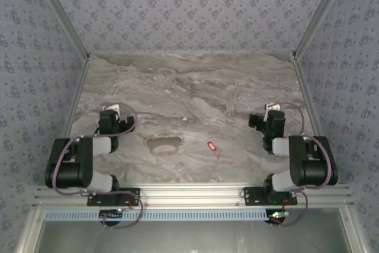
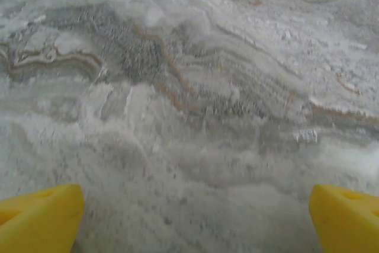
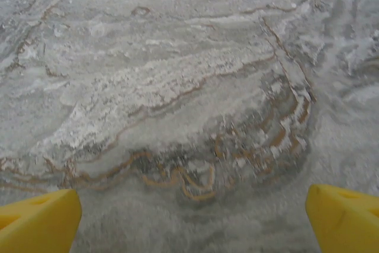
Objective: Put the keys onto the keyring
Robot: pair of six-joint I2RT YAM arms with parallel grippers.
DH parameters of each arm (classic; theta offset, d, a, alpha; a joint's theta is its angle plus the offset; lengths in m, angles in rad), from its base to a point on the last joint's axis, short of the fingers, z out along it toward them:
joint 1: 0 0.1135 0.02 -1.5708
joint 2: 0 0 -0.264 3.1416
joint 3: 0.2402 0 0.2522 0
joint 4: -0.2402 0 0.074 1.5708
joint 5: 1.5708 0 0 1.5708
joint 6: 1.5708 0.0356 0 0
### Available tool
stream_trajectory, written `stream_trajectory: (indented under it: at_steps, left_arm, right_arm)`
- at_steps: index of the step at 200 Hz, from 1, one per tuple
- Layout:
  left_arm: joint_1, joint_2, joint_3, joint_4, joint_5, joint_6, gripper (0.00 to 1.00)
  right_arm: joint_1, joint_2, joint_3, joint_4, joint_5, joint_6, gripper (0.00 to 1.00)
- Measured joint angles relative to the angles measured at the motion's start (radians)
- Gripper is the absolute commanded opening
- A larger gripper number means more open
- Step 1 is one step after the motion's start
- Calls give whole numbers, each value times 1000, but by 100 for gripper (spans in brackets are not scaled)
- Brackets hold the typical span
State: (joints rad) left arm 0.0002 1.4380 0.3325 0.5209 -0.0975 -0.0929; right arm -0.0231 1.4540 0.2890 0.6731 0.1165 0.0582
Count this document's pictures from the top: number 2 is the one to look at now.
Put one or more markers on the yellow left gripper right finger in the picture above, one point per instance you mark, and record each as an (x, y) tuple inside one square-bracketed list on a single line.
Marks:
[(346, 223)]

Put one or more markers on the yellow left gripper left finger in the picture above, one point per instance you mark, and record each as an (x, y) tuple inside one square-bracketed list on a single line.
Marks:
[(38, 220)]

